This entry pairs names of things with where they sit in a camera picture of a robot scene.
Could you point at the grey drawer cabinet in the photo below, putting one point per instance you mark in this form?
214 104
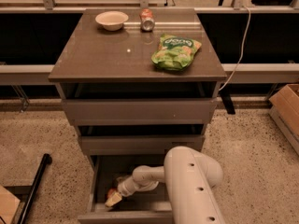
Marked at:
100 65

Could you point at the grey middle drawer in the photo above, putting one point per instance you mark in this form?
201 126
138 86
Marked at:
131 145

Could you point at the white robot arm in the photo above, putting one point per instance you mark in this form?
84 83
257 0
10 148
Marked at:
189 176

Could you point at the cardboard box at right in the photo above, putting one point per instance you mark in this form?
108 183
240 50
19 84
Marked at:
285 113

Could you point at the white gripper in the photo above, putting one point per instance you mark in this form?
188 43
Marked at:
124 188

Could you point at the grey open bottom drawer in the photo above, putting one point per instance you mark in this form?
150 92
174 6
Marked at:
148 207

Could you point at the red soda can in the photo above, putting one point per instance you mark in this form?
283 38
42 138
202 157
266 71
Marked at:
147 20

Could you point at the red apple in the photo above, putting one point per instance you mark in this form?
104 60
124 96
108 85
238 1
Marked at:
110 192

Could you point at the black pole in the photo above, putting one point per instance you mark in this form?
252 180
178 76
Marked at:
46 160

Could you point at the green chip bag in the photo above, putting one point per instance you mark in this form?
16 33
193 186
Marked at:
175 53

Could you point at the grey top drawer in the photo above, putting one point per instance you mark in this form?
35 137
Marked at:
138 112

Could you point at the cardboard piece at left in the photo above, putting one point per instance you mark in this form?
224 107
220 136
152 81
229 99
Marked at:
8 206

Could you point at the white bowl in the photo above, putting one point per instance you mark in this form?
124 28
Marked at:
112 20

